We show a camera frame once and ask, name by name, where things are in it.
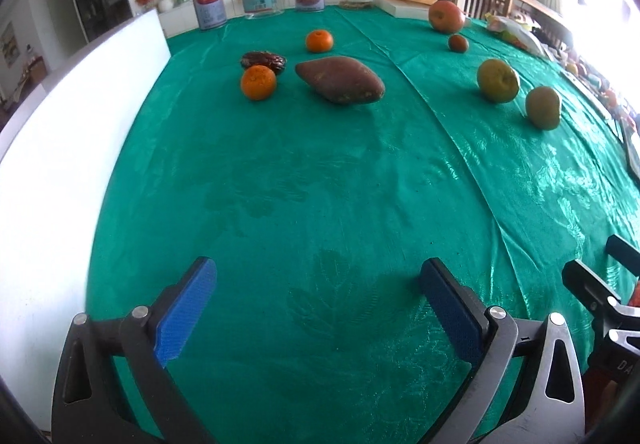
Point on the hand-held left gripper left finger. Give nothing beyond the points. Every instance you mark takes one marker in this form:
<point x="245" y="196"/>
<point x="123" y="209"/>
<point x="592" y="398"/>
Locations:
<point x="187" y="309"/>

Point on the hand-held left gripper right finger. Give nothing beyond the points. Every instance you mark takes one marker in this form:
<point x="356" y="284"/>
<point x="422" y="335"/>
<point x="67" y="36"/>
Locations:
<point x="450" y="311"/>

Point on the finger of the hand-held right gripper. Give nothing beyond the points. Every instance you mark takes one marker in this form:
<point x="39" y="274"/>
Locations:
<point x="625" y="251"/>
<point x="590" y="286"/>

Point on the small green pear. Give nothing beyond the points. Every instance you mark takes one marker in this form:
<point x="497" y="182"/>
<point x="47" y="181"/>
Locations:
<point x="543" y="108"/>

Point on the green patterned tablecloth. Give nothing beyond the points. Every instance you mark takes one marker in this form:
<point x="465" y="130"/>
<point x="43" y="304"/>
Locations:
<point x="325" y="184"/>

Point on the white board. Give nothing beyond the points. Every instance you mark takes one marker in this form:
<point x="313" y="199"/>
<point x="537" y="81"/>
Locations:
<point x="60" y="173"/>

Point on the large green pear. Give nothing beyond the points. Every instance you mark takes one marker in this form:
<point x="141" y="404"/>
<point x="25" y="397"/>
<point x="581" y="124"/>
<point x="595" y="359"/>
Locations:
<point x="498" y="81"/>

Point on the large orange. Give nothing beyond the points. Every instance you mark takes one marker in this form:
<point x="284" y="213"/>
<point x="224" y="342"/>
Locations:
<point x="258" y="83"/>

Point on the printed plastic bag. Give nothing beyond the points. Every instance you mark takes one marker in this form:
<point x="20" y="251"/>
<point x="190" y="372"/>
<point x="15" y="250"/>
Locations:
<point x="515" y="31"/>

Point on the sweet potato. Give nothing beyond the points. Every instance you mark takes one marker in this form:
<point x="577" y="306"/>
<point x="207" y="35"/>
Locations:
<point x="342" y="81"/>

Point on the dark red dates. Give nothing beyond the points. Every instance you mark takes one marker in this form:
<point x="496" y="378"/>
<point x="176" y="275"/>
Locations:
<point x="262" y="59"/>

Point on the small dark red fruit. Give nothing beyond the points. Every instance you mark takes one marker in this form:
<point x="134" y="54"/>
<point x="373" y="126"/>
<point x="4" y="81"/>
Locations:
<point x="458" y="43"/>

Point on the white television console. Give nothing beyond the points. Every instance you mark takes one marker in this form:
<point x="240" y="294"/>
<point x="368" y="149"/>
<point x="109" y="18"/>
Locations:
<point x="180" y="21"/>

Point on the red apple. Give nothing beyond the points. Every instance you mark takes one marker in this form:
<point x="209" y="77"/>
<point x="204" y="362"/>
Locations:
<point x="446" y="17"/>

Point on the small mandarin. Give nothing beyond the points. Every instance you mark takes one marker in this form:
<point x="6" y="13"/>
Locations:
<point x="319" y="41"/>

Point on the flat white box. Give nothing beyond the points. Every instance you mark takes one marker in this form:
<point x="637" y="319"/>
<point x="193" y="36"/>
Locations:
<point x="402" y="6"/>

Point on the wall picture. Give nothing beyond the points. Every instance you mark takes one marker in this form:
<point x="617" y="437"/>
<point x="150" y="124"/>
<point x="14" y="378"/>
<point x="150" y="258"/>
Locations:
<point x="9" y="43"/>

